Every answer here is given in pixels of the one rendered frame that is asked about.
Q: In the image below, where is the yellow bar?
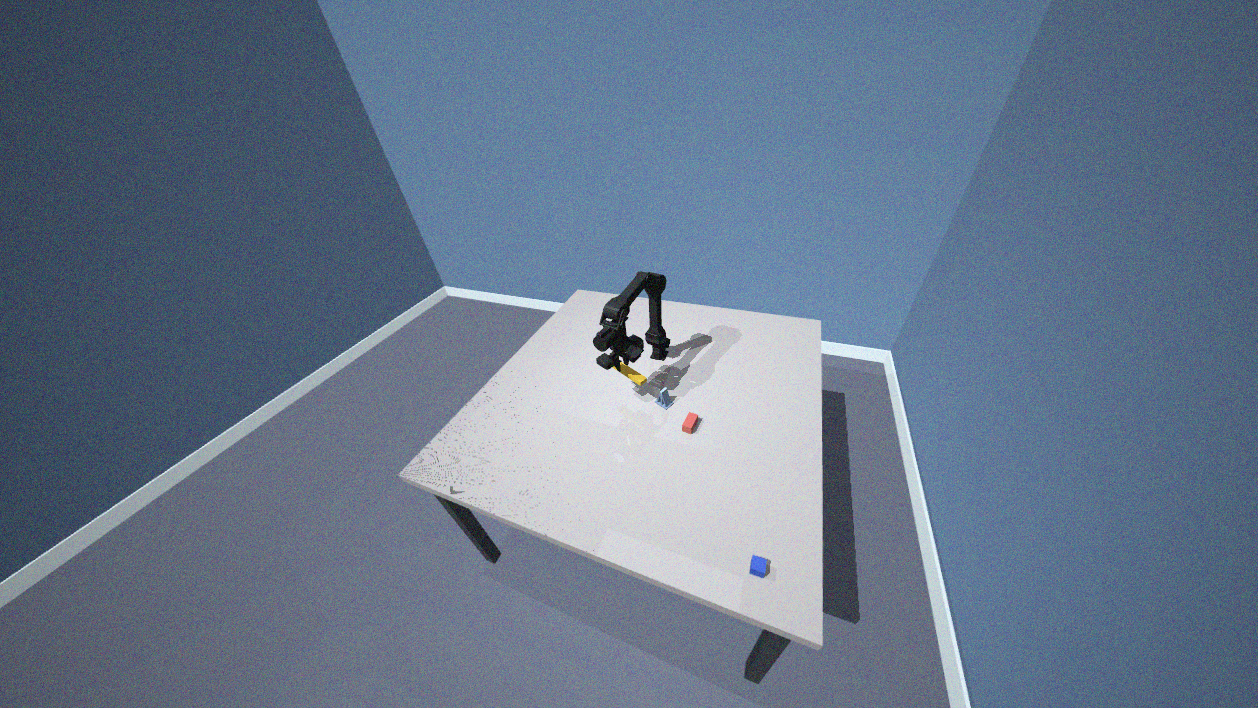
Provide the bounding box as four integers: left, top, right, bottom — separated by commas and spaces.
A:
620, 362, 647, 386

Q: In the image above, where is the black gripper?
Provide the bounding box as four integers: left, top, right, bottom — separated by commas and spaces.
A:
596, 335, 644, 372

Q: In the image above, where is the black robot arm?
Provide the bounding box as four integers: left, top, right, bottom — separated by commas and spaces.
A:
593, 270, 671, 363

